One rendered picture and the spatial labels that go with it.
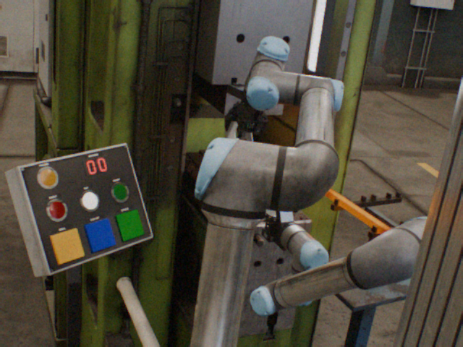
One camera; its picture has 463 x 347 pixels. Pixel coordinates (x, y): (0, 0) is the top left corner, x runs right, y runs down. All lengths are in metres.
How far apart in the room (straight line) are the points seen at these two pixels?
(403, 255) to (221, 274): 0.45
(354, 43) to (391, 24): 6.76
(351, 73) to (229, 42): 0.58
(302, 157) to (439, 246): 0.34
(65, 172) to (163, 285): 0.75
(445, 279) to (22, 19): 6.57
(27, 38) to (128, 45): 5.33
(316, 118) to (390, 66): 7.85
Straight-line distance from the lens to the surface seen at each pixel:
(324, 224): 2.36
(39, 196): 1.55
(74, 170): 1.61
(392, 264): 1.33
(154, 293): 2.19
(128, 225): 1.66
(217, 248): 1.05
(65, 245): 1.56
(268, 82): 1.37
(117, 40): 1.81
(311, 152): 1.06
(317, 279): 1.44
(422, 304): 0.84
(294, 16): 1.84
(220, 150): 1.03
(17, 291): 3.24
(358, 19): 2.14
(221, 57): 1.76
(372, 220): 2.00
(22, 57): 7.16
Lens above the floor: 1.78
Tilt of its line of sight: 22 degrees down
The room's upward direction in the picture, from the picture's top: 7 degrees clockwise
